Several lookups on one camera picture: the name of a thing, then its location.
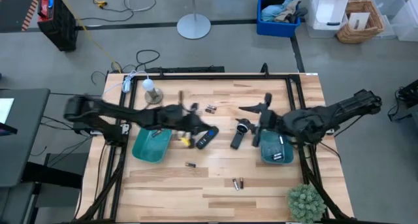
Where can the green potted plant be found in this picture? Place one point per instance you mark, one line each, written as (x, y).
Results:
(305, 202)

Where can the blue plastic bin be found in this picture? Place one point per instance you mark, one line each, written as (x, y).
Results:
(277, 29)

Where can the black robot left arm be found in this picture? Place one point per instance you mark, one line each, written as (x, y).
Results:
(107, 109)

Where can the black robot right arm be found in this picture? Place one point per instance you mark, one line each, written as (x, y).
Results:
(326, 116)

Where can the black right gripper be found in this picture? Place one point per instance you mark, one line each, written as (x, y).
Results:
(269, 119)

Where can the grey desk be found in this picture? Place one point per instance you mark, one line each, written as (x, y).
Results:
(23, 136)

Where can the round grey stand base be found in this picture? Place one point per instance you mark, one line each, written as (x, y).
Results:
(193, 25)

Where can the beige cloth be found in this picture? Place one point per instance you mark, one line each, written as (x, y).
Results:
(289, 10)

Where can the black red-topped equipment case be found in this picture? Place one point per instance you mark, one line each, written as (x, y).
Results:
(57, 20)

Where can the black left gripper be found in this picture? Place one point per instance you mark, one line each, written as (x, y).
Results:
(176, 118)

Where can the black power strip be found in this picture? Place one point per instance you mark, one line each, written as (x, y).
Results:
(184, 69)

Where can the black aluminium table frame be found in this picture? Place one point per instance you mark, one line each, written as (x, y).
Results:
(212, 77)

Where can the black remote control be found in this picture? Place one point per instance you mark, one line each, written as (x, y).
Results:
(205, 139)

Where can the small grey battery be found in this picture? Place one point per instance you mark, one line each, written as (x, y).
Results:
(156, 132)

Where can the clear plastic bin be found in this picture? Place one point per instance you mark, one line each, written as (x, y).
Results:
(388, 5)
(411, 21)

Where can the Duracell battery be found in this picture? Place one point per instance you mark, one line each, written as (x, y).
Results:
(190, 165)
(241, 183)

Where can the round-faced device on black stand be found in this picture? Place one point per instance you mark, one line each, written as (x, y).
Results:
(236, 140)

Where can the black ramp with striped edge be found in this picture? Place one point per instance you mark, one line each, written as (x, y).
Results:
(16, 5)

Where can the silver battery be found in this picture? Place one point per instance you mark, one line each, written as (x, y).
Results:
(281, 139)

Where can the light blue cloth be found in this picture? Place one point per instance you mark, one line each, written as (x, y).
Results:
(271, 13)

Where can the Energizer Max battery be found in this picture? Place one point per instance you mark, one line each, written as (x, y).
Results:
(277, 158)
(235, 184)
(277, 155)

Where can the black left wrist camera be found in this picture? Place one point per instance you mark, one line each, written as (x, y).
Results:
(194, 105)

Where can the copper-ended battery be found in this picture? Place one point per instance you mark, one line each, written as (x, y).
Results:
(180, 96)

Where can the white plastic bin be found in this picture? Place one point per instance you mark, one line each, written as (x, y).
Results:
(328, 8)

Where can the silver mounting bracket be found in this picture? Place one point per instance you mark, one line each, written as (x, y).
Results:
(330, 131)
(125, 128)

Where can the wicker basket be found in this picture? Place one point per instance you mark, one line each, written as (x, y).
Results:
(375, 25)

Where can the table lamp with round bulb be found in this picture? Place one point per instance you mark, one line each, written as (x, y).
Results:
(153, 95)

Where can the teal plastic bin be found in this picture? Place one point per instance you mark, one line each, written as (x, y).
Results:
(150, 149)
(271, 145)

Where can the white card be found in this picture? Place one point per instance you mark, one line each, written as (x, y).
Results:
(359, 20)

